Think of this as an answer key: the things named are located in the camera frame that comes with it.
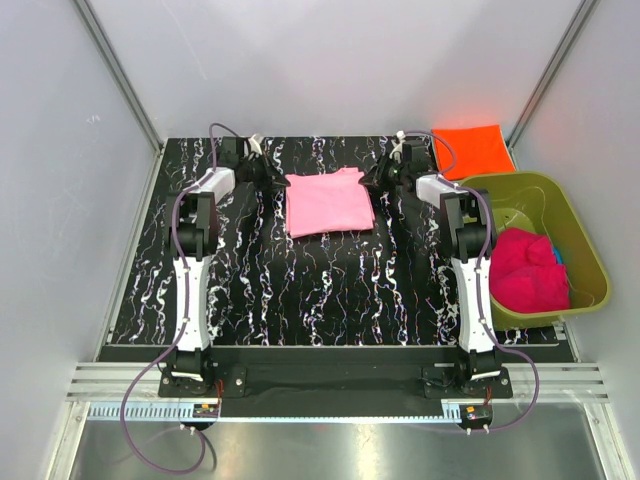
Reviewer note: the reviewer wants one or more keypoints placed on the olive green plastic bin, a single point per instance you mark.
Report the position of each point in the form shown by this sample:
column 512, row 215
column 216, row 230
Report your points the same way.
column 536, row 203

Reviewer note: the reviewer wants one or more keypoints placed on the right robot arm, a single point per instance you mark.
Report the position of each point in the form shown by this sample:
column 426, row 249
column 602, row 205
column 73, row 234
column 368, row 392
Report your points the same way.
column 467, row 236

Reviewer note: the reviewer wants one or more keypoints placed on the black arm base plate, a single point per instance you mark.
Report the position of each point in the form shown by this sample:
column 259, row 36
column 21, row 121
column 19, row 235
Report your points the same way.
column 325, row 382

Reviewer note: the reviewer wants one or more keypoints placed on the light pink t shirt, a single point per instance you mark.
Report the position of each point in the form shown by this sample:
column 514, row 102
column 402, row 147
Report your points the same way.
column 327, row 203

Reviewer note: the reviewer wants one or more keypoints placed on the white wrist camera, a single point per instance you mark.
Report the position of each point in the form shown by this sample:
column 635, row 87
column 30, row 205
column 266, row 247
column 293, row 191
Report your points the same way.
column 398, row 142
column 254, row 145

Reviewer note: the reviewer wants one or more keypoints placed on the aluminium frame rail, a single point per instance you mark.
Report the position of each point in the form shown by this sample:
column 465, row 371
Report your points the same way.
column 558, row 382

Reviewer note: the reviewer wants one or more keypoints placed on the blue t shirt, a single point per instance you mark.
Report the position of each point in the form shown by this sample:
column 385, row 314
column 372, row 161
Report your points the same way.
column 557, row 255

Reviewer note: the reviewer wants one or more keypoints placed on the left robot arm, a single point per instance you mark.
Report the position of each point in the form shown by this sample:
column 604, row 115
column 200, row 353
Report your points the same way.
column 191, row 236

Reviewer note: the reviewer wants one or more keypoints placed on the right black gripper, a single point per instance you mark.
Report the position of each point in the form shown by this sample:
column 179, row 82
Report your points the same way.
column 376, row 176

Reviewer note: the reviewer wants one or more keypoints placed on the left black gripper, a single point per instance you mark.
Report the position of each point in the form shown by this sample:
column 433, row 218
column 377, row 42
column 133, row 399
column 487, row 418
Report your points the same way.
column 271, row 179

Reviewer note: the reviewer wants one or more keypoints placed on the folded orange t shirt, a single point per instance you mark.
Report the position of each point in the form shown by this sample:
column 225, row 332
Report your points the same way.
column 478, row 151

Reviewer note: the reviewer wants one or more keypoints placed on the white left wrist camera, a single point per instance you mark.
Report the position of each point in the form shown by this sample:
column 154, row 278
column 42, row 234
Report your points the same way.
column 254, row 145

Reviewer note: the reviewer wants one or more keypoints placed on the magenta t shirt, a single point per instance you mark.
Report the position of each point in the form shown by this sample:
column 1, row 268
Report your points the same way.
column 525, row 275

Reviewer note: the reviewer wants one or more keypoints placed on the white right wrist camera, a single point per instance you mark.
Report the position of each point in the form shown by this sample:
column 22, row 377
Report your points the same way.
column 398, row 142

